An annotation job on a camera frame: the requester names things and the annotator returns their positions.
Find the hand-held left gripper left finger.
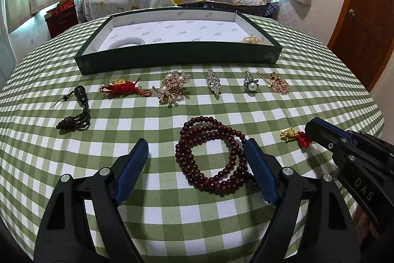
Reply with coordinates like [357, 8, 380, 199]
[34, 138, 150, 263]

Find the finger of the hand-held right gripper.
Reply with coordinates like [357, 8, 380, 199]
[309, 117, 350, 139]
[305, 125, 344, 156]

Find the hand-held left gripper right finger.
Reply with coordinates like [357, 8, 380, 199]
[245, 138, 362, 263]

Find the gold charm with red tassel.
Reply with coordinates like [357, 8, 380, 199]
[279, 126, 313, 148]

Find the dark red bead bracelet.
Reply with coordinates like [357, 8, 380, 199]
[175, 116, 256, 193]

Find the rose gold chain necklace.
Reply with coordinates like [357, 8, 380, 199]
[257, 71, 291, 95]

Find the gold pearl flower brooch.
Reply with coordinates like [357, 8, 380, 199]
[152, 70, 190, 105]

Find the dark green cardboard box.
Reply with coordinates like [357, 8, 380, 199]
[75, 7, 283, 75]

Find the green checked tablecloth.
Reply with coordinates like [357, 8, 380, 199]
[0, 12, 385, 263]

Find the silver crystal brooch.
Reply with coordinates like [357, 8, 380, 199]
[206, 69, 221, 95]

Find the wooden door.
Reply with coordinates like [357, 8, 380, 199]
[327, 0, 394, 91]

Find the white jade bangle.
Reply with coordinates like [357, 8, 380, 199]
[108, 37, 145, 49]

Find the wooden nightstand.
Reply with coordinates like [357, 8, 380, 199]
[45, 4, 77, 38]

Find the red knotted cord charm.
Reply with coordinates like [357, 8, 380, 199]
[99, 77, 153, 99]

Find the silver pearl ring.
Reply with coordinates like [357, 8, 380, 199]
[243, 71, 258, 93]

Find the dark gourd pendant with cord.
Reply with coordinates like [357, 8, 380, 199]
[53, 85, 92, 132]

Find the gold pearl chain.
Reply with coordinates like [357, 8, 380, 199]
[239, 34, 265, 45]

